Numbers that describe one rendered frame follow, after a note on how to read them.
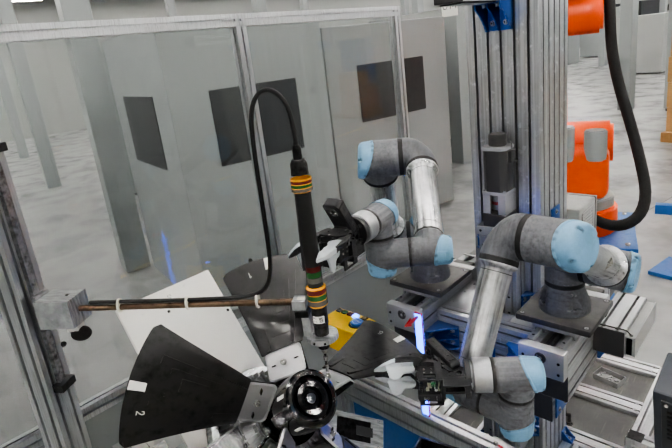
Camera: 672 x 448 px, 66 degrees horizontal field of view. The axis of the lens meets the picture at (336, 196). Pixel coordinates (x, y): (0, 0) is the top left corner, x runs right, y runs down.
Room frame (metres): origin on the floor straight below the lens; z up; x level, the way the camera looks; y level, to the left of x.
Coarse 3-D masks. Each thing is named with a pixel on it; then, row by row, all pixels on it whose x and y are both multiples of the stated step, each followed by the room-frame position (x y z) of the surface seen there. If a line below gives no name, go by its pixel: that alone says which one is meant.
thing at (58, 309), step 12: (84, 288) 1.15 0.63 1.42; (36, 300) 1.12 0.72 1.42; (48, 300) 1.11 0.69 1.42; (60, 300) 1.10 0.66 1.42; (72, 300) 1.10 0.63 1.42; (84, 300) 1.14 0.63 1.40; (36, 312) 1.10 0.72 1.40; (48, 312) 1.10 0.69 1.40; (60, 312) 1.09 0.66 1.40; (72, 312) 1.09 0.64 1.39; (84, 312) 1.13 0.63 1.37; (48, 324) 1.10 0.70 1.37; (60, 324) 1.09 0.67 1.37; (72, 324) 1.09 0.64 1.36
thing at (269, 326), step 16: (272, 256) 1.19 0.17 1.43; (240, 272) 1.17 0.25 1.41; (256, 272) 1.16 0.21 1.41; (272, 272) 1.16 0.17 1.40; (288, 272) 1.15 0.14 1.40; (304, 272) 1.15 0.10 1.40; (240, 288) 1.14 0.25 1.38; (256, 288) 1.13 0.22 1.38; (272, 288) 1.12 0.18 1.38; (288, 288) 1.12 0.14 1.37; (304, 288) 1.11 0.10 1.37; (256, 320) 1.08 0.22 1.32; (272, 320) 1.07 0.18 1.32; (288, 320) 1.06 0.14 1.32; (256, 336) 1.06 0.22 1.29; (272, 336) 1.04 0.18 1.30; (288, 336) 1.03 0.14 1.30
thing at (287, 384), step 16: (288, 384) 0.91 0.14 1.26; (304, 384) 0.92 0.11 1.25; (320, 384) 0.94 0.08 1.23; (288, 400) 0.88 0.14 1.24; (304, 400) 0.91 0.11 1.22; (320, 400) 0.92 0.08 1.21; (336, 400) 0.92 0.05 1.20; (272, 416) 0.94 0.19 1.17; (288, 416) 0.87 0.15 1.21; (304, 416) 0.88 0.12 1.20; (320, 416) 0.89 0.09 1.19; (272, 432) 0.92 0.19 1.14; (304, 432) 0.88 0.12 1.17
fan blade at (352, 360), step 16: (368, 320) 1.25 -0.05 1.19; (352, 336) 1.18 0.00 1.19; (368, 336) 1.18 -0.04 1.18; (384, 336) 1.18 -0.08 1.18; (352, 352) 1.11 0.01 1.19; (368, 352) 1.10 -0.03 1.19; (384, 352) 1.10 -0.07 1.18; (400, 352) 1.11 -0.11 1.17; (416, 352) 1.12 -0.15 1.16; (336, 368) 1.05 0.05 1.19; (352, 368) 1.04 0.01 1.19; (368, 368) 1.04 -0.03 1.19
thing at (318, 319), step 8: (296, 152) 1.00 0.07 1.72; (296, 160) 1.00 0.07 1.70; (304, 160) 1.00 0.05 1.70; (296, 168) 1.00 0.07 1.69; (304, 168) 1.00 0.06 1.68; (312, 312) 1.00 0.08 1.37; (320, 312) 0.99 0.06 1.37; (312, 320) 1.01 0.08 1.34; (320, 320) 0.99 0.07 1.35; (328, 320) 1.01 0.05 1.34; (320, 328) 1.00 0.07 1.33; (328, 328) 1.01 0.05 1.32; (320, 336) 1.00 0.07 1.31
